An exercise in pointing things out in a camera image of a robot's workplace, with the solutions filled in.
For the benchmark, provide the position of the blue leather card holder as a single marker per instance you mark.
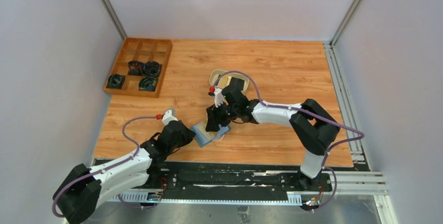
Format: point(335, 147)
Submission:
point(203, 137)

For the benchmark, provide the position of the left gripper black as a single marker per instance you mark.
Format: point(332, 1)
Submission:
point(188, 136)

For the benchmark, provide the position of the gold credit card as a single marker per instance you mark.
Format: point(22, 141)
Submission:
point(209, 135)

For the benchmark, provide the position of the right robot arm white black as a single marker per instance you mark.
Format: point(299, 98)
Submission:
point(314, 126)

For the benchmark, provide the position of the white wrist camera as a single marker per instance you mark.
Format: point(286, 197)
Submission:
point(167, 116)
point(216, 93)

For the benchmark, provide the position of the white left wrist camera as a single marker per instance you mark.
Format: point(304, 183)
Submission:
point(167, 116)

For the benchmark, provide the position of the rolled dark belt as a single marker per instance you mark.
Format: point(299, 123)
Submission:
point(115, 81)
point(135, 68)
point(151, 69)
point(148, 84)

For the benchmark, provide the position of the beige oval tray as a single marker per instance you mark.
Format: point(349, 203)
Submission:
point(220, 80)

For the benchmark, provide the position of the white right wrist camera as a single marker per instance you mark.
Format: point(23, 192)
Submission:
point(216, 93)

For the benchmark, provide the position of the wooden compartment organizer box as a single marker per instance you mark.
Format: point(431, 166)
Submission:
point(143, 50)

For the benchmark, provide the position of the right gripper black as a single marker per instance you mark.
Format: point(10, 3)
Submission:
point(214, 118)

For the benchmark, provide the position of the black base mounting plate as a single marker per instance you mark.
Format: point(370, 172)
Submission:
point(234, 182)

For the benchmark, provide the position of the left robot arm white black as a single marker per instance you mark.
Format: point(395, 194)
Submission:
point(86, 188)

